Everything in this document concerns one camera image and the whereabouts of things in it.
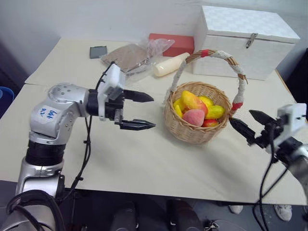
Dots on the yellow curved fruit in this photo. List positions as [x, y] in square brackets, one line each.
[178, 108]

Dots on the white shoe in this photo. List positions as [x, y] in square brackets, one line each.
[235, 209]
[284, 212]

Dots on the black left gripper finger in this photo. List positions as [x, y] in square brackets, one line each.
[138, 96]
[137, 125]

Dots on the red and yellow fruit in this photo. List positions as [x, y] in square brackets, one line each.
[210, 123]

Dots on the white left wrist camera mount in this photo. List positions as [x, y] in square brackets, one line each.
[112, 80]

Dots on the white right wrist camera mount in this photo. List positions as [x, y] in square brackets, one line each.
[292, 118]

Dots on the blue container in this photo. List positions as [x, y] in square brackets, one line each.
[5, 101]

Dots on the metal box latch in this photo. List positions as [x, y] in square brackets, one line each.
[251, 41]

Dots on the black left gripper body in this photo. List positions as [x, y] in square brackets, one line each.
[115, 109]

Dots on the yellow green oval fruit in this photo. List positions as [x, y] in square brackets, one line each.
[215, 111]

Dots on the red cardboard box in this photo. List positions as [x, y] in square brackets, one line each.
[178, 43]

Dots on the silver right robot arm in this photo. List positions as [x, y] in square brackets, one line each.
[298, 158]

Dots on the dark rounded shape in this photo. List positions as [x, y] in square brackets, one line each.
[125, 216]

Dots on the yellow and red mango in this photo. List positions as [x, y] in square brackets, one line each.
[192, 101]

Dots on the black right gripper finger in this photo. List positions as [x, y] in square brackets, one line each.
[243, 130]
[261, 117]

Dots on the small yellow fruit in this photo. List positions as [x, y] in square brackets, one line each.
[207, 100]

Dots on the cream white bottle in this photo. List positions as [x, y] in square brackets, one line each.
[168, 66]

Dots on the dark grey square pad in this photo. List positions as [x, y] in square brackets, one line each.
[98, 52]

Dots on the clear crumpled plastic bag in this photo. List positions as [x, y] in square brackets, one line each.
[157, 45]

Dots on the white lidded box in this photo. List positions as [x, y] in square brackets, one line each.
[240, 57]

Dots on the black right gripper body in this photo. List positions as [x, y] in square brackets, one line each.
[269, 136]

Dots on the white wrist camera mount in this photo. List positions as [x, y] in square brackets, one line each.
[112, 80]
[292, 118]

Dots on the silver robot torso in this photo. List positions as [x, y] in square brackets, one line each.
[16, 221]

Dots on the brown flat packet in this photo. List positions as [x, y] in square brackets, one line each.
[127, 56]

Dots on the pink peach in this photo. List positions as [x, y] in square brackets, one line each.
[193, 118]

